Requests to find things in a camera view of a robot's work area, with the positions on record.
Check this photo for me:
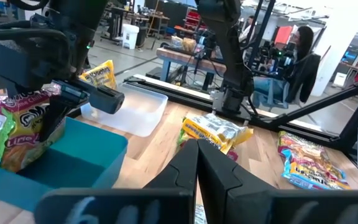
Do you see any teal plastic bin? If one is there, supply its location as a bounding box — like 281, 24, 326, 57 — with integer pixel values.
0, 116, 129, 212

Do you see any white waste bin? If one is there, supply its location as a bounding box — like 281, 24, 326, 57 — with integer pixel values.
122, 23, 140, 50

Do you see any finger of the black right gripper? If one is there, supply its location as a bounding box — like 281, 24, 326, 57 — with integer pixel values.
39, 92, 88, 142

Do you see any person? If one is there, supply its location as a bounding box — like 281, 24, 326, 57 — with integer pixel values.
239, 15, 257, 43
253, 25, 323, 105

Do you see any wooden workbench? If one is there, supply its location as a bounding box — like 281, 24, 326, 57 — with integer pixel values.
156, 46, 228, 91

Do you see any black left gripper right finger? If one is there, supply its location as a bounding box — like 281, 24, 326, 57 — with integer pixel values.
197, 139, 358, 224

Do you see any black monitor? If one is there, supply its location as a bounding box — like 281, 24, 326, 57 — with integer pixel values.
340, 45, 358, 65

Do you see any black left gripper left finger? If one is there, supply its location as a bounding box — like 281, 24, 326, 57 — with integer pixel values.
35, 139, 200, 224

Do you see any yellow creamy chicken ramen pack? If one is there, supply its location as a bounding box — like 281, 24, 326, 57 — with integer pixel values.
181, 113, 254, 155
79, 59, 117, 91

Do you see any red storage shelf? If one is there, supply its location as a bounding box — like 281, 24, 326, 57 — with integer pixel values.
183, 9, 206, 32

